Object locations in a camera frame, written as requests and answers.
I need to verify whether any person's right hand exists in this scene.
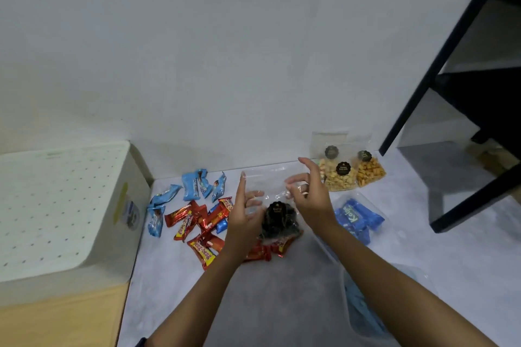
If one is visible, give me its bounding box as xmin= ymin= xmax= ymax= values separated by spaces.
xmin=284 ymin=157 xmax=339 ymax=241

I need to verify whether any person's left hand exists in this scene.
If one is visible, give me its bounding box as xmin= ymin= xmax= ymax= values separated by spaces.
xmin=221 ymin=171 xmax=266 ymax=264

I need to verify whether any bag of beige nuts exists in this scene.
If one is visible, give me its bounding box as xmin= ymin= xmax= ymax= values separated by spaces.
xmin=323 ymin=145 xmax=359 ymax=193

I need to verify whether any bag of black-white cookies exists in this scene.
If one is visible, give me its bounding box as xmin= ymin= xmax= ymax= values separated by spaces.
xmin=240 ymin=165 xmax=310 ymax=244

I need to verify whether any bag of pastel candies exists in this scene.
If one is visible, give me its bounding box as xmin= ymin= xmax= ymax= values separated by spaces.
xmin=309 ymin=131 xmax=350 ymax=183

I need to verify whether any pile of red candy bars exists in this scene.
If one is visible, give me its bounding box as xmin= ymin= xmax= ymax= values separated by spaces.
xmin=164 ymin=196 xmax=304 ymax=271

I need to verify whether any bag of orange crackers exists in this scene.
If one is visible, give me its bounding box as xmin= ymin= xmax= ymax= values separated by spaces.
xmin=354 ymin=139 xmax=387 ymax=188

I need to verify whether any group of light blue packets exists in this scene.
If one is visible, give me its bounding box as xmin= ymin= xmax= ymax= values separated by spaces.
xmin=146 ymin=169 xmax=228 ymax=239

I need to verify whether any white storage box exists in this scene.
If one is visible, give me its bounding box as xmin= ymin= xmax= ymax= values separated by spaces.
xmin=0 ymin=147 xmax=152 ymax=307

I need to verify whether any white perforated box lid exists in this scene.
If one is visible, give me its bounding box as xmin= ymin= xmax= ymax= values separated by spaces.
xmin=0 ymin=140 xmax=131 ymax=283

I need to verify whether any person's left forearm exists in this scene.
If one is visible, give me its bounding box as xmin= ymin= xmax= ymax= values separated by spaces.
xmin=144 ymin=253 xmax=245 ymax=347

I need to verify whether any person's right forearm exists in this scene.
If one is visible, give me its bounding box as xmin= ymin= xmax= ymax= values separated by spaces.
xmin=321 ymin=222 xmax=499 ymax=347

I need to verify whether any clear plastic tub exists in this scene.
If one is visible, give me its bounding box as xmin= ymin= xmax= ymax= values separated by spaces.
xmin=340 ymin=263 xmax=439 ymax=339
xmin=332 ymin=192 xmax=390 ymax=247

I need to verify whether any grey marble-look board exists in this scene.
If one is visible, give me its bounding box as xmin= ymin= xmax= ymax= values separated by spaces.
xmin=117 ymin=147 xmax=521 ymax=347

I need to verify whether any black side table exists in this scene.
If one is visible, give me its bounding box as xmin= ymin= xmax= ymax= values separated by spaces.
xmin=378 ymin=0 xmax=521 ymax=234

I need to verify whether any wooden folding table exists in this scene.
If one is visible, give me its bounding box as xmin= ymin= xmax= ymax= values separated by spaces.
xmin=0 ymin=281 xmax=130 ymax=347

